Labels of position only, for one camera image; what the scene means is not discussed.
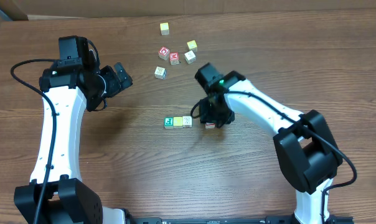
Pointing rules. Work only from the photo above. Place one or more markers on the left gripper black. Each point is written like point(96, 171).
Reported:
point(112, 79)

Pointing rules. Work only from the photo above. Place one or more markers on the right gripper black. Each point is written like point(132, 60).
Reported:
point(216, 115)

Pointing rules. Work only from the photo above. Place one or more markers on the red block letter I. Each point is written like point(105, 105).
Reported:
point(209, 125)

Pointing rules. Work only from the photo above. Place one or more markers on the white block green side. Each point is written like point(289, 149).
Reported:
point(187, 121)

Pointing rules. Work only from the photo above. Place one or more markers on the white block with blue side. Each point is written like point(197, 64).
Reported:
point(160, 73)

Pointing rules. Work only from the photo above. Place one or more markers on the yellow block letter B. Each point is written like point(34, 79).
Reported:
point(178, 122)

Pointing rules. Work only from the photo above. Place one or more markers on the green letter block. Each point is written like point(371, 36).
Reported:
point(168, 123)

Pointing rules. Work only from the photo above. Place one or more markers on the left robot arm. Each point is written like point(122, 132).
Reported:
point(56, 192)

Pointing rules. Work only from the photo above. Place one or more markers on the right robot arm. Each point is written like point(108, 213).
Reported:
point(306, 150)

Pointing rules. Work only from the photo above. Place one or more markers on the red block with circle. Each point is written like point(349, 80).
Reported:
point(164, 53)

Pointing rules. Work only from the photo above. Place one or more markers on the red block letter M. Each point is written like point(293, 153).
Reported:
point(174, 58)

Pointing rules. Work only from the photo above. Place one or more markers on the white block right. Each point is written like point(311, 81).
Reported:
point(190, 57)

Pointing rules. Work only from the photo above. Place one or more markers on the yellow block far top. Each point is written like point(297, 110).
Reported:
point(164, 28)

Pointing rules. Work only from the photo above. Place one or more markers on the yellow block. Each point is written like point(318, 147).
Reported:
point(192, 45)
point(164, 28)

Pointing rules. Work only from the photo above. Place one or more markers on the yellow block upper right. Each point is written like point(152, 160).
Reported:
point(192, 45)

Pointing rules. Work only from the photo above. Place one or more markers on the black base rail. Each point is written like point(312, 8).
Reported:
point(285, 219)

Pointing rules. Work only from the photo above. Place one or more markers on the cardboard back wall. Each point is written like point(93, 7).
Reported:
point(21, 9)

